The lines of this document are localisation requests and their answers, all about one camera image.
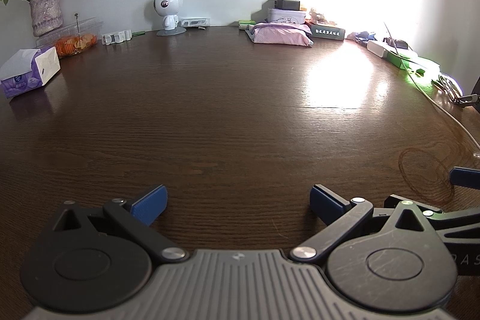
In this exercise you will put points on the white purple flower vase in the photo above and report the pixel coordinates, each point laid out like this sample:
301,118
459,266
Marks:
46,16

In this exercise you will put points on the pink purple blue garment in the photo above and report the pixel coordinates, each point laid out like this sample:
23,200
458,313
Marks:
291,34

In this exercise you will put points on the long white box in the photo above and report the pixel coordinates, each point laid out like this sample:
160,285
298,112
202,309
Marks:
380,48

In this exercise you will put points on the clear container with orange snacks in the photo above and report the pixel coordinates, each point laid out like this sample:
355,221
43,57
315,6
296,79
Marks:
72,39

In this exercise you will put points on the small white electronic box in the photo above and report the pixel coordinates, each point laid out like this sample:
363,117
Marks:
191,22

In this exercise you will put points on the blue crumpled item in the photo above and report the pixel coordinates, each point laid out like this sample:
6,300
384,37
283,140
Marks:
363,38

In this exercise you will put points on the purple white tissue box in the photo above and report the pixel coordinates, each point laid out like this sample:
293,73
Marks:
28,69

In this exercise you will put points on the white decorated tin box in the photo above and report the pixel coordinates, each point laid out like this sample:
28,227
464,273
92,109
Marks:
286,16

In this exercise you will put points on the green white small pack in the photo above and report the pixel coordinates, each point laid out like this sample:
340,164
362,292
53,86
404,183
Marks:
244,23

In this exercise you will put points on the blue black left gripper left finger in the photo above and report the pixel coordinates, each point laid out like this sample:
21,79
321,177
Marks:
133,219

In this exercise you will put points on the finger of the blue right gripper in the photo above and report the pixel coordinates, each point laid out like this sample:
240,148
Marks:
465,177

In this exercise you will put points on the dark green labelled box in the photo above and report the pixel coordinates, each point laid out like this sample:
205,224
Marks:
327,32

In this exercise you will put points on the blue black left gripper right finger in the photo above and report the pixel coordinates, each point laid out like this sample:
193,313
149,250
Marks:
343,219

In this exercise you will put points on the small black box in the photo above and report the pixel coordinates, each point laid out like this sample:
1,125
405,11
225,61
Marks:
287,5

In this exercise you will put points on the white round-head robot figurine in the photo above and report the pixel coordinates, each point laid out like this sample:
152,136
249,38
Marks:
168,10

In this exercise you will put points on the green plastic package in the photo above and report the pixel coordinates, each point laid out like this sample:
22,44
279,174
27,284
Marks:
413,63

